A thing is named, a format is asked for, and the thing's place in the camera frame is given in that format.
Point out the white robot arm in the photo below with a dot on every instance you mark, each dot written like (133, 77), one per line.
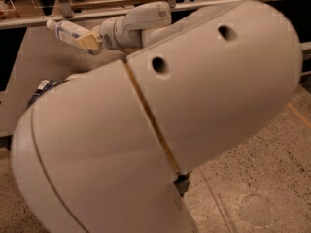
(102, 153)

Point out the grey drawer cabinet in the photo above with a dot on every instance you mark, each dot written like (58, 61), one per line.
(29, 55)

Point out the metal railing frame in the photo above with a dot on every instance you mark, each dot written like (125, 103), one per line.
(64, 12)

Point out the blue chip bag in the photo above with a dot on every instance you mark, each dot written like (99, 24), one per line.
(44, 86)

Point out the clear plastic water bottle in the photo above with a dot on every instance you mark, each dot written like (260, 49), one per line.
(68, 32)

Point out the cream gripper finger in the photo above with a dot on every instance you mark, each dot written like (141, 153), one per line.
(90, 41)

